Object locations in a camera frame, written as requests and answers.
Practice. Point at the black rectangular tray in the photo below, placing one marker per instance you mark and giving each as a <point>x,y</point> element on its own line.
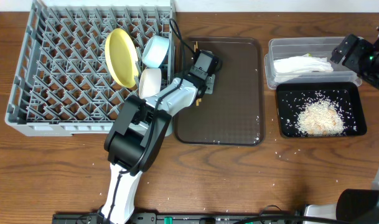
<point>291,98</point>

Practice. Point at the white paper napkin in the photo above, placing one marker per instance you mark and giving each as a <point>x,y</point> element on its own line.
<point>302,64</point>

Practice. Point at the light blue bowl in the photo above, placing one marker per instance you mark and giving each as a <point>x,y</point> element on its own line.
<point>155,51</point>

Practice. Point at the yellow round plate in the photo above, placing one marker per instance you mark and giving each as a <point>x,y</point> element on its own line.
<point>121,58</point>

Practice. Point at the pile of rice waste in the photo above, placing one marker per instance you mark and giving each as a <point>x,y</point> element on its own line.
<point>320,118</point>

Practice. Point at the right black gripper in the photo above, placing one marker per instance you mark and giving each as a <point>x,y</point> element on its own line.
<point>361,46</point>

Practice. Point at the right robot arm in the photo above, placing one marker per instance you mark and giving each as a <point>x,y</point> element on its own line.
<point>353,205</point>

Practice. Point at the grey dishwasher rack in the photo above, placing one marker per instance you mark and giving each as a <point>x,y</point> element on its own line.
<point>62,85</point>

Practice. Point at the dark brown serving tray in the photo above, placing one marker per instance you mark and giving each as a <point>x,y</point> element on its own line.
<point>234,113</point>

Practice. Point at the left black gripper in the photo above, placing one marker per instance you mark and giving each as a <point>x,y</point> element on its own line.
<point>210,86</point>

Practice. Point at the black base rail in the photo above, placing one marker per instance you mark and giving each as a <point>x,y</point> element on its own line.
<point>223,218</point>

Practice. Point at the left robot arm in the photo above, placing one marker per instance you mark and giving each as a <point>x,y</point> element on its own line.
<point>135,138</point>

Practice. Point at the clear plastic bin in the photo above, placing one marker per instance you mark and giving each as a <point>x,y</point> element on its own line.
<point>320,47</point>

